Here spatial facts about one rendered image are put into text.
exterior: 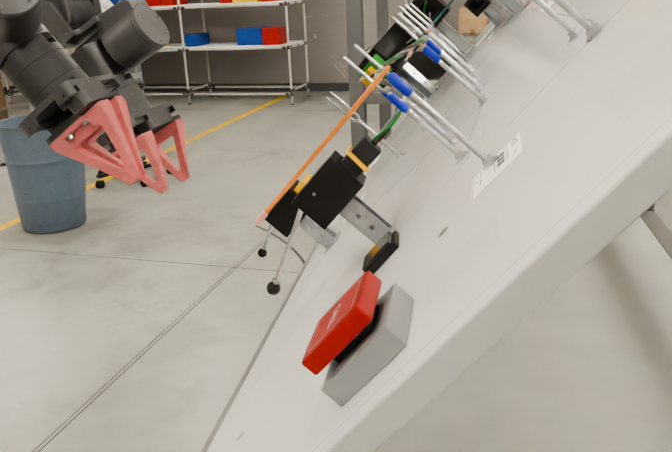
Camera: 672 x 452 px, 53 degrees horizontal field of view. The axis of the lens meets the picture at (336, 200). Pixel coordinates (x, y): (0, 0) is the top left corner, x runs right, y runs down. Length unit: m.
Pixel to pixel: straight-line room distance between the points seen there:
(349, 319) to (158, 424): 1.94
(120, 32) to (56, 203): 3.27
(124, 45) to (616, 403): 0.72
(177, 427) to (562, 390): 1.55
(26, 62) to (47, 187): 3.41
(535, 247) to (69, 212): 3.90
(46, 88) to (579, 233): 0.50
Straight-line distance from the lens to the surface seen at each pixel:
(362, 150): 0.61
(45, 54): 0.68
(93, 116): 0.66
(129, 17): 0.87
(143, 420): 2.32
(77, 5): 0.93
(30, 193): 4.12
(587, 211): 0.31
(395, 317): 0.38
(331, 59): 8.45
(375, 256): 0.57
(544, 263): 0.31
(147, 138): 0.86
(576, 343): 1.00
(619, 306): 1.12
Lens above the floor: 1.28
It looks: 18 degrees down
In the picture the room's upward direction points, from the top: 3 degrees counter-clockwise
